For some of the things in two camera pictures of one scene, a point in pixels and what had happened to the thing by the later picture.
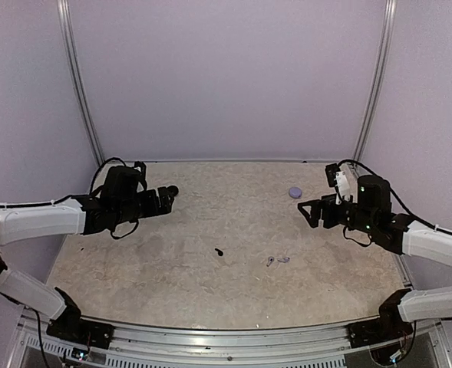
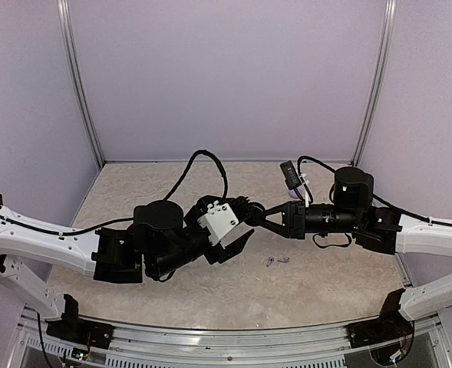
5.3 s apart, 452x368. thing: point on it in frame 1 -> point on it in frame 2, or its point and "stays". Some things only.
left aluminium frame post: x=65 y=31 stays
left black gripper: x=165 y=205 -> x=230 y=251
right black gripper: x=327 y=203 -> x=289 y=230
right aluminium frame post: x=384 y=41 stays
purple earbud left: x=270 y=259 stays
